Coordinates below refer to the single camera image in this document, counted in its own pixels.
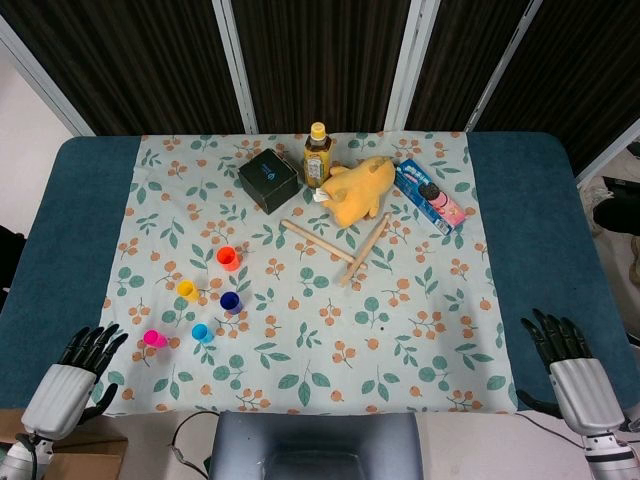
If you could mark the long wooden stick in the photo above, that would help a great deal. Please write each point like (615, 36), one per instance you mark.
(315, 241)

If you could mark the orange plastic cup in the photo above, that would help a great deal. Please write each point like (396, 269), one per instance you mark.
(228, 259)

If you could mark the yellow plastic cup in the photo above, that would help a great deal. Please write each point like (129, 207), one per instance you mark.
(188, 292)

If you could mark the yellow plush toy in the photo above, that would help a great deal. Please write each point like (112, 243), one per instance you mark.
(357, 192)

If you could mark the white sneaker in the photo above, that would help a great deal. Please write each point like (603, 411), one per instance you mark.
(607, 189)

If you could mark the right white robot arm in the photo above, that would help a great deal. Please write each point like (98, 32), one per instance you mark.
(610, 457)

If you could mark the short wooden stick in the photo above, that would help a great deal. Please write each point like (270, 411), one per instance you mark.
(370, 245)

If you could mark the teal blue table cover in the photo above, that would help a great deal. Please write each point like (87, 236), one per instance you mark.
(535, 225)

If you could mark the blue cookie box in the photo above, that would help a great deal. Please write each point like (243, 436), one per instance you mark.
(430, 197)

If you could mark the black cardboard box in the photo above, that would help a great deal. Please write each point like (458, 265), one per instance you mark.
(270, 180)

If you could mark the dark blue plastic cup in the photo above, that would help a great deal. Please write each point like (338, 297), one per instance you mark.
(231, 303)

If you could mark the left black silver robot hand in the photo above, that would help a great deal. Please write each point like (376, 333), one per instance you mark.
(62, 395)

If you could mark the dark folding screen panel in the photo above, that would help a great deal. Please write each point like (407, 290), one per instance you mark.
(125, 60)
(590, 75)
(320, 60)
(465, 60)

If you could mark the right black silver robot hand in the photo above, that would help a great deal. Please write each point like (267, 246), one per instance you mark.
(585, 390)

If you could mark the dark grey robot torso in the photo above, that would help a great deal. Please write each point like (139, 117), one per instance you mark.
(315, 445)

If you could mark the yellow-capped tea bottle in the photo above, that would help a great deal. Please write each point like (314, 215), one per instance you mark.
(317, 160)

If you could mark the floral tablecloth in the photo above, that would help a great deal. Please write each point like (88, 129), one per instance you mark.
(320, 340)

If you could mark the light blue plastic cup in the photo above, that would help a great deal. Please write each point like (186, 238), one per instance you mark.
(202, 333)

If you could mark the pink plastic cup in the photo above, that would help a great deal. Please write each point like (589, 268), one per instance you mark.
(155, 339)

